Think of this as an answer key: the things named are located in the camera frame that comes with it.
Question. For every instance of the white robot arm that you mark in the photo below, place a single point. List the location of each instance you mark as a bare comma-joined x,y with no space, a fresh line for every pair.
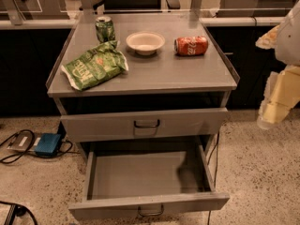
284,39

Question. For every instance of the grey top drawer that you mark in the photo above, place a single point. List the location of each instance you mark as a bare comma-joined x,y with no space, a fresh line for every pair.
138,125

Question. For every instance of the green soda can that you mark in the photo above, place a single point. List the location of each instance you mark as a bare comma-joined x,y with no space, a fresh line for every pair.
105,29

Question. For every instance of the red cola can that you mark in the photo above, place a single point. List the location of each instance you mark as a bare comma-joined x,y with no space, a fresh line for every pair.
188,46

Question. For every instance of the green chip bag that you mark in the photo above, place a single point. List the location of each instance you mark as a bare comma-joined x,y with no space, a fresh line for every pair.
95,66

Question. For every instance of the grey flat device on floor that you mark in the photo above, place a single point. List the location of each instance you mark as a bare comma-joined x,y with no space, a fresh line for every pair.
24,141

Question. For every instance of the blue box on floor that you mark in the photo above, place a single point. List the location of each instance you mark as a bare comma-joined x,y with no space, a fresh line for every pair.
47,144

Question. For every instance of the grey drawer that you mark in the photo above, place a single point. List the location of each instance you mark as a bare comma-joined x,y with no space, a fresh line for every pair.
146,179
138,125

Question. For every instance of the white bowl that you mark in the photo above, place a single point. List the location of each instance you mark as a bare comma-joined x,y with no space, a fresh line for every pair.
145,43

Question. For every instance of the grey drawer cabinet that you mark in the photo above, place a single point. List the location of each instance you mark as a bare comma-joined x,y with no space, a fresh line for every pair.
162,81

